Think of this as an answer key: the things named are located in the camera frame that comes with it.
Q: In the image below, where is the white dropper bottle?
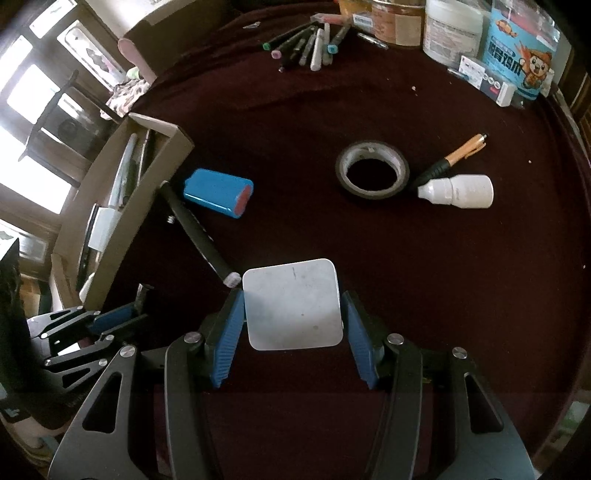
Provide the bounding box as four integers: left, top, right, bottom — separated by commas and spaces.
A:
417, 174, 495, 209

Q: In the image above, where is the wooden frame window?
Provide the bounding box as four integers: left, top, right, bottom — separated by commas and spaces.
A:
0, 0, 121, 222

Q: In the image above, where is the blue label plastic jar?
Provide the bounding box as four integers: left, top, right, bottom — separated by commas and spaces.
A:
482, 0, 561, 102

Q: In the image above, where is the shallow cardboard box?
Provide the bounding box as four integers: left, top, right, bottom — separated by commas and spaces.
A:
48, 112, 195, 312

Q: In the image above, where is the pile of marker pens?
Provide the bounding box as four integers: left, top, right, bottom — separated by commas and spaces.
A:
262, 21, 354, 73

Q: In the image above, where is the blue battery pack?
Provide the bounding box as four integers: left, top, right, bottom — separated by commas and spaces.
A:
183, 168, 254, 219

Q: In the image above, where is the white pen box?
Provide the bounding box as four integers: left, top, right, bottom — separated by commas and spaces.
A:
459, 54, 518, 108

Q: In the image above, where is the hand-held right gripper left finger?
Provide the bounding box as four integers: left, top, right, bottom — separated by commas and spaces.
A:
48, 290, 245, 480

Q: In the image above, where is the patterned cloth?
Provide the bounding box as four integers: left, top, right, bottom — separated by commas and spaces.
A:
107, 67, 153, 118

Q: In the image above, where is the jar with gold lid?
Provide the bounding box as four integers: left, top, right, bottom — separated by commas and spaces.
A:
372, 0, 426, 49

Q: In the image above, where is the black tape roll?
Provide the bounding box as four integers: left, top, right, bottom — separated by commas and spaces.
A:
335, 141, 411, 200

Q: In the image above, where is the silver pen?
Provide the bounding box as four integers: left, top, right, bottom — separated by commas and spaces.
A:
356, 31, 389, 49

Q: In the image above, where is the black wooden chair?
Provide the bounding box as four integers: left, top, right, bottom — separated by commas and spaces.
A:
18, 69, 121, 162

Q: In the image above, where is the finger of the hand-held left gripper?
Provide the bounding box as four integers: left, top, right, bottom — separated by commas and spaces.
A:
27, 302, 149, 342
44, 335, 139, 393

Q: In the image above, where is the white plastic tub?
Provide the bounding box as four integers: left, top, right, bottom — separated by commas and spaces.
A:
422, 0, 485, 65

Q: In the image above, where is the gold and black pen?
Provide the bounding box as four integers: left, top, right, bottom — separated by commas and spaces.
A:
409, 133, 489, 188

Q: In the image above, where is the black marker with white cap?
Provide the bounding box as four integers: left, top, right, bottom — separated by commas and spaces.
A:
159, 181, 242, 289

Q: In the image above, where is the dark speaker box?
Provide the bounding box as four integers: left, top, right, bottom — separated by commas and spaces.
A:
51, 108, 100, 153

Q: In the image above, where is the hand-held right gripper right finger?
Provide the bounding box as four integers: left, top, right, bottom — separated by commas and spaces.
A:
341, 291, 539, 480

